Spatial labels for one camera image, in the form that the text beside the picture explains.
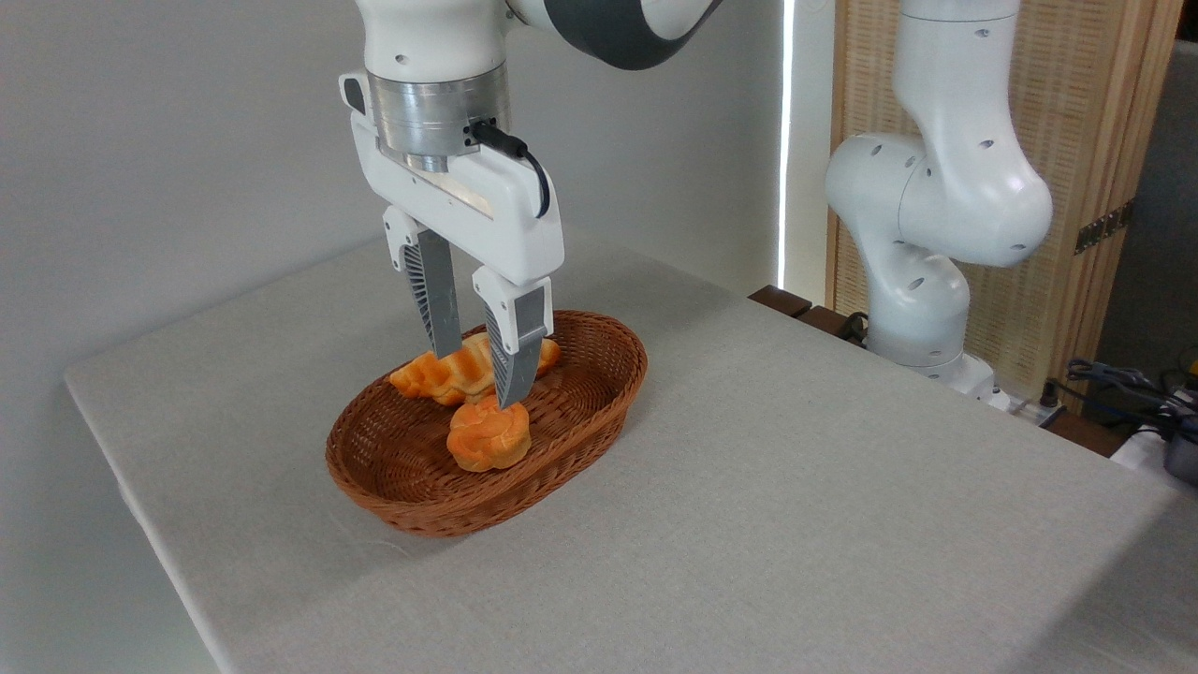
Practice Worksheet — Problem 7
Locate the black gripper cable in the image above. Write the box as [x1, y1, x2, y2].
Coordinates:
[468, 119, 552, 220]

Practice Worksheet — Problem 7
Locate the round orange knotted bread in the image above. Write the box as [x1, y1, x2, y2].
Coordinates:
[446, 393, 533, 473]

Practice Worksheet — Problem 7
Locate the bundle of black cables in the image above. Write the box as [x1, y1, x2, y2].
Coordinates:
[1042, 358, 1198, 443]

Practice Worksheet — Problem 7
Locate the long orange croissant bread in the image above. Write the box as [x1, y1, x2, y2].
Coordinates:
[389, 330, 562, 406]

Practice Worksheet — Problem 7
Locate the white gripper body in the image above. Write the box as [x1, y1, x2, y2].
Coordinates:
[339, 69, 566, 285]

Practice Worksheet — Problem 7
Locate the white power strip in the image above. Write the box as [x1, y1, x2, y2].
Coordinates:
[1003, 391, 1066, 428]

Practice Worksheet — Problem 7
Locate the dark metal screen hinge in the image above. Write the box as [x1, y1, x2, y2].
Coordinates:
[1074, 198, 1136, 256]

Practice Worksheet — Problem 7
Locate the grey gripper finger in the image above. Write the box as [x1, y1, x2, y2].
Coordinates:
[382, 207, 465, 359]
[471, 266, 555, 410]

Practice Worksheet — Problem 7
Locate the grey tablecloth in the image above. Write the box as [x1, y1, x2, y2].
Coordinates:
[64, 223, 1198, 674]

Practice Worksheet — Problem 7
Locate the bamboo folding screen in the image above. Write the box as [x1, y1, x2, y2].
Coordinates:
[825, 0, 1186, 415]

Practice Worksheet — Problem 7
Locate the brown wicker basket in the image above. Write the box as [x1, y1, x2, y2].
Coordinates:
[325, 310, 649, 538]

